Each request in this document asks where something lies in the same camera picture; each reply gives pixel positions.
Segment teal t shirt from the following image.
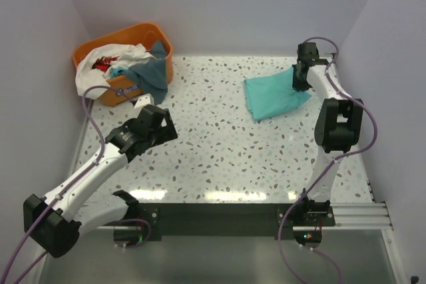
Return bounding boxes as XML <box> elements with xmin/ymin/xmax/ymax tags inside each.
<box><xmin>244</xmin><ymin>68</ymin><xmax>311</xmax><ymax>121</ymax></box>

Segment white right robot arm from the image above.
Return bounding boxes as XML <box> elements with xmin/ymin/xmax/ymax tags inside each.
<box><xmin>292</xmin><ymin>37</ymin><xmax>363</xmax><ymax>226</ymax></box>

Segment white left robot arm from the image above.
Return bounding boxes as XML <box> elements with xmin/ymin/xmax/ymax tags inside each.
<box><xmin>23</xmin><ymin>104</ymin><xmax>178</xmax><ymax>258</ymax></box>

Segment orange plastic laundry basket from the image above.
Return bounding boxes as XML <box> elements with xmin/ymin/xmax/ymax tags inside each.
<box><xmin>73</xmin><ymin>23</ymin><xmax>173</xmax><ymax>106</ymax></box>

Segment dark blue grey shirt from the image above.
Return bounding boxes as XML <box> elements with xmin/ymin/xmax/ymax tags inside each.
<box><xmin>123</xmin><ymin>41</ymin><xmax>168</xmax><ymax>104</ymax></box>

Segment white shirt in basket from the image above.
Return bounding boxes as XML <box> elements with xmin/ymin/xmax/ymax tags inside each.
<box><xmin>75</xmin><ymin>43</ymin><xmax>156</xmax><ymax>96</ymax></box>

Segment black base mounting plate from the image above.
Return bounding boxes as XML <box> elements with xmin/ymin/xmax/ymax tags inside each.
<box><xmin>99</xmin><ymin>202</ymin><xmax>336</xmax><ymax>242</ymax></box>

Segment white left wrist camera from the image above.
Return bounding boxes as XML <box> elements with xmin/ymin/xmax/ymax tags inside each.
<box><xmin>132</xmin><ymin>94</ymin><xmax>154</xmax><ymax>109</ymax></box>

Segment aluminium frame rail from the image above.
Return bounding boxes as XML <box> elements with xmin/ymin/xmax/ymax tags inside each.
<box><xmin>332</xmin><ymin>202</ymin><xmax>393</xmax><ymax>230</ymax></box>

